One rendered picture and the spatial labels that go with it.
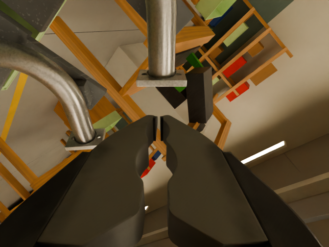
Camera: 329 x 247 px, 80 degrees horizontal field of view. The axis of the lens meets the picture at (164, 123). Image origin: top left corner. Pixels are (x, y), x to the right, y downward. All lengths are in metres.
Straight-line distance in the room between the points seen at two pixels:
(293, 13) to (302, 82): 1.68
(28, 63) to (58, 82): 0.03
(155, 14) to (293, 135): 6.79
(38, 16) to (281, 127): 6.68
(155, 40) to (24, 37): 0.18
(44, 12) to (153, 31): 0.14
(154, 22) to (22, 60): 0.15
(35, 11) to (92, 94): 0.12
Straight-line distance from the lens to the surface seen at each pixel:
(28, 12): 0.30
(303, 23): 6.19
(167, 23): 0.21
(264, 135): 6.91
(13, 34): 0.33
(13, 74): 0.50
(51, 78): 0.27
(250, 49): 5.65
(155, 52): 0.22
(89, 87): 0.32
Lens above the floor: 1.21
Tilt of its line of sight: 3 degrees up
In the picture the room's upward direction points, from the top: 139 degrees clockwise
